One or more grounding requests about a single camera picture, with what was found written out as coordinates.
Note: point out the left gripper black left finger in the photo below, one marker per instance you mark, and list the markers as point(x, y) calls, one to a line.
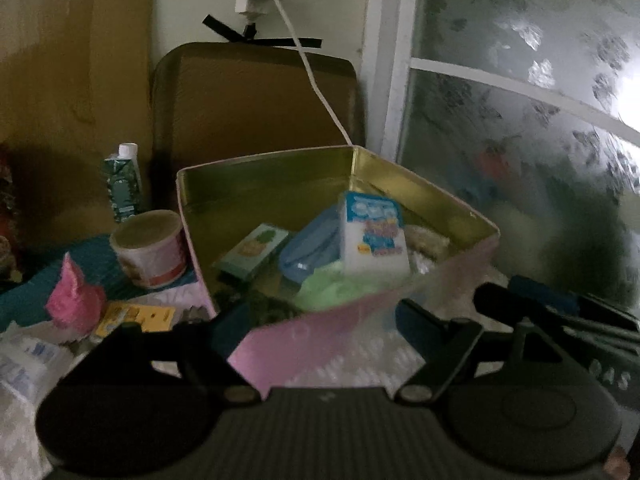
point(205, 347)

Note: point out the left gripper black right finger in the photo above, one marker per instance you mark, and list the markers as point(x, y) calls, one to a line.
point(445, 346)

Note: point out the yellow card packet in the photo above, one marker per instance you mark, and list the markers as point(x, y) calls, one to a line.
point(151, 318)

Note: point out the small green pineapple box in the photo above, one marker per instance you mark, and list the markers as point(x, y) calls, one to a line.
point(246, 259)

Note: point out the light green soft cloth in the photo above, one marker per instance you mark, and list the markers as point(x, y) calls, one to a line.
point(329, 287)

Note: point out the pink knitted soft toy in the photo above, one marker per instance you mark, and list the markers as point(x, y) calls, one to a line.
point(75, 304)

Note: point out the blue soft pouch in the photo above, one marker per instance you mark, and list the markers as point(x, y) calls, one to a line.
point(316, 245)

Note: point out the white paper cup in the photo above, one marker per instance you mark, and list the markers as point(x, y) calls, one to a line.
point(149, 248)

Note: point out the pink tin box gold interior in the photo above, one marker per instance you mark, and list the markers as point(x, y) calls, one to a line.
point(221, 202)

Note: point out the green drink carton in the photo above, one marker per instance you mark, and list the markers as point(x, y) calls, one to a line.
point(123, 182)

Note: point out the frosted floral glass door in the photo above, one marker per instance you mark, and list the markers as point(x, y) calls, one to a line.
point(528, 110)

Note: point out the large brown cardboard panel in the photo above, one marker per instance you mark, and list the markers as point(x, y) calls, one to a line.
point(75, 84)

